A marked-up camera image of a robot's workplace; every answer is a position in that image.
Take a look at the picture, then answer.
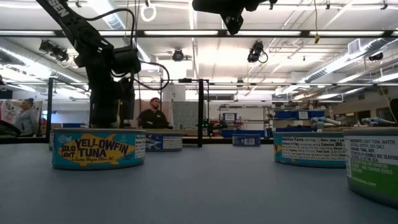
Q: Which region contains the black camera with cable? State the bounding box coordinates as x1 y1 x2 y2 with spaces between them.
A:
247 40 269 65

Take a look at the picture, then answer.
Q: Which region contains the white ceiling vent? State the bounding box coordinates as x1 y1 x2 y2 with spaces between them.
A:
347 38 362 55

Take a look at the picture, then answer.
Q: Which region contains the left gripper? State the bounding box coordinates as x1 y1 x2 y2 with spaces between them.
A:
84 63 136 129

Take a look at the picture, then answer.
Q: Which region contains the blue table mat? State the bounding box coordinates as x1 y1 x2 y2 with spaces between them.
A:
0 142 398 224

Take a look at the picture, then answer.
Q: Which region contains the colourful poster board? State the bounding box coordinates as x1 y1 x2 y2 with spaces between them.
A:
0 99 44 138

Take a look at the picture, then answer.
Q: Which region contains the round black ceiling camera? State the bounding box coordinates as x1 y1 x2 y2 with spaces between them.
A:
172 48 185 63

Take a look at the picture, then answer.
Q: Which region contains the small black background robot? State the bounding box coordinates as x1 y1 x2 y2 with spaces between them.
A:
201 118 229 135

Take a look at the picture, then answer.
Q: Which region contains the white hanging ring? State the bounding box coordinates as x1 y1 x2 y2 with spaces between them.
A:
139 2 157 23

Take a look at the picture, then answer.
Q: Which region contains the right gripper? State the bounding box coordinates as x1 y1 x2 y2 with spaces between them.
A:
192 0 279 35

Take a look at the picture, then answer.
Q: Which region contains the person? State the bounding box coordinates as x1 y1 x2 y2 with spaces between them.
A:
136 96 171 130
14 98 40 138

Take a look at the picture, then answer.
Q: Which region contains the black spotlight cluster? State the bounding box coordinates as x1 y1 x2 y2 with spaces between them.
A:
39 39 70 63

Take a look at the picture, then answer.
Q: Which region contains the yellow hanging cable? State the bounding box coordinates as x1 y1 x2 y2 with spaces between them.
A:
313 0 321 44

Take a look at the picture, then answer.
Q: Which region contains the grey partition panel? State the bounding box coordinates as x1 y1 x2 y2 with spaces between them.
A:
172 101 200 130

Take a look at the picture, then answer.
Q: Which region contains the white shelf unit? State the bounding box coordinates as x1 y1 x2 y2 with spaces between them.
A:
217 105 271 131

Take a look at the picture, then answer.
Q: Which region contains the long blue storage bin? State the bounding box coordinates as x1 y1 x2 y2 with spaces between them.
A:
221 129 266 138
275 127 315 133

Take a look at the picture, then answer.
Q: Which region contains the black curved chair back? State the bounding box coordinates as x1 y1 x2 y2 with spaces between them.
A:
0 119 22 137

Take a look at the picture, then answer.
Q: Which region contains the light wooden shelf board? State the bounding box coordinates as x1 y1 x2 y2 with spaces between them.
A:
146 128 200 137

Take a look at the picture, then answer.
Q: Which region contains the blue label tuna can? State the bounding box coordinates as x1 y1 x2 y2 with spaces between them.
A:
232 134 262 147
145 132 183 152

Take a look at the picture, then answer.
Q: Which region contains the teal yellowfin tuna can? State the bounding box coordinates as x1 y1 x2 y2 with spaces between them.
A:
273 131 346 169
51 128 147 171

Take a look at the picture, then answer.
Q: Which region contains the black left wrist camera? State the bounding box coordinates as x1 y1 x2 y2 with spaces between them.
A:
111 45 142 75

